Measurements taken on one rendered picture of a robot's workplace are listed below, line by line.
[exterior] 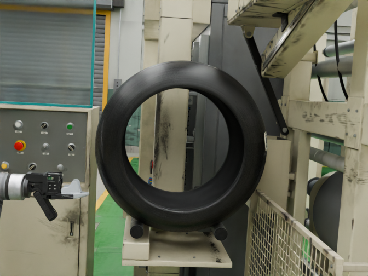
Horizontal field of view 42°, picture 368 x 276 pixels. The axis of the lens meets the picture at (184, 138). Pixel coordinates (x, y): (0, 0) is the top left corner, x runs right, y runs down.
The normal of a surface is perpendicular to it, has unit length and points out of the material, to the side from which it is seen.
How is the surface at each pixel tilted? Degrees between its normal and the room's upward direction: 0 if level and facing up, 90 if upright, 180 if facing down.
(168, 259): 0
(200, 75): 79
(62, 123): 90
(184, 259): 0
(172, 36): 90
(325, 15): 162
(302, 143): 90
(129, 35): 90
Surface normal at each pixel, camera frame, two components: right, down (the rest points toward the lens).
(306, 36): -0.03, 0.97
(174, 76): 0.06, -0.09
